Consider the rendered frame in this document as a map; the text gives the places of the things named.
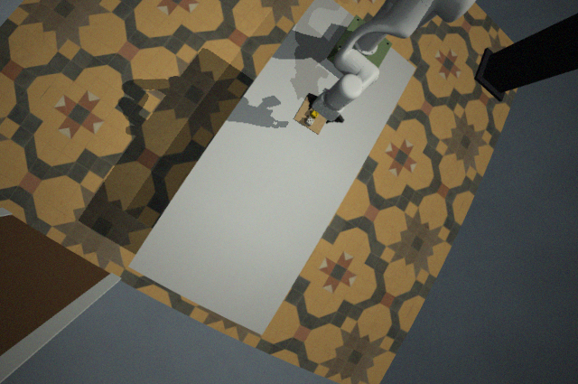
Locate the tan flat mat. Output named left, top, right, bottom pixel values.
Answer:
left=294, top=97, right=327, bottom=135

